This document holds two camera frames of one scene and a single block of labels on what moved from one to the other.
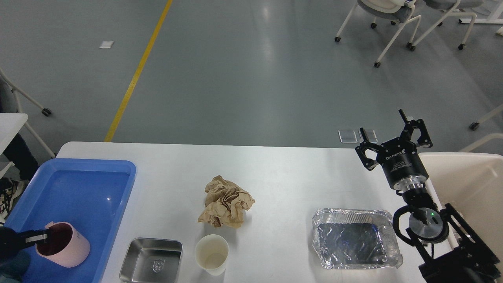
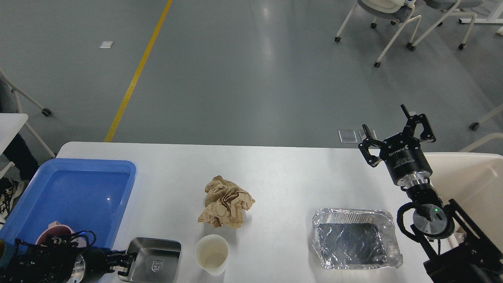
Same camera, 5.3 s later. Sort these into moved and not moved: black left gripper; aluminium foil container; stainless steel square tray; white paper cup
Moved: black left gripper
Not moved: stainless steel square tray; aluminium foil container; white paper cup
